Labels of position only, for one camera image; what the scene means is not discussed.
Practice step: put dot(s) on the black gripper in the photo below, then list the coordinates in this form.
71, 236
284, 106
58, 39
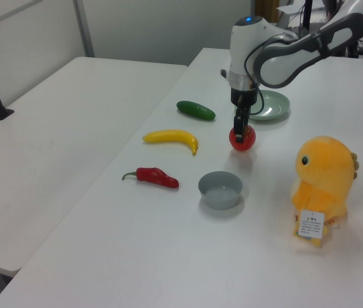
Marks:
244, 99

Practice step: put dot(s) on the red apple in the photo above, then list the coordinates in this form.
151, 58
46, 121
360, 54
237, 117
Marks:
249, 141

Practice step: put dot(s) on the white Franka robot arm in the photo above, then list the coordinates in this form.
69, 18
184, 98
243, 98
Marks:
284, 61

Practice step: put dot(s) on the grey round bowl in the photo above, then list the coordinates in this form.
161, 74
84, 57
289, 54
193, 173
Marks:
220, 191

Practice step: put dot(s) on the pale green plate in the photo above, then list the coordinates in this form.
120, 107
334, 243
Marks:
274, 104

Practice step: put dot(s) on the green cucumber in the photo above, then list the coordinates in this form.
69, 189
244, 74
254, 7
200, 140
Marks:
196, 110

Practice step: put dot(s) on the yellow banana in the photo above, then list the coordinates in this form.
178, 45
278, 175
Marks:
172, 136

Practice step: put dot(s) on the yellow plush chick toy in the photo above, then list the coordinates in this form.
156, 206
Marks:
324, 173

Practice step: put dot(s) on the red chili pepper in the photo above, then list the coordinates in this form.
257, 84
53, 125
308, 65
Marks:
156, 177

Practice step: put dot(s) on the white warning hang tag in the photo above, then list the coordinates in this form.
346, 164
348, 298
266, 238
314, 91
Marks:
311, 224

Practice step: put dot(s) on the yellow product hang tag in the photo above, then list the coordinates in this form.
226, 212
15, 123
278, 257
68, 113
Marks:
316, 242

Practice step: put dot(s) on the white side table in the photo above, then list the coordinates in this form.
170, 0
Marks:
56, 144

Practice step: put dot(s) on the grey aluminium partition post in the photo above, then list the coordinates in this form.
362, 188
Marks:
83, 29

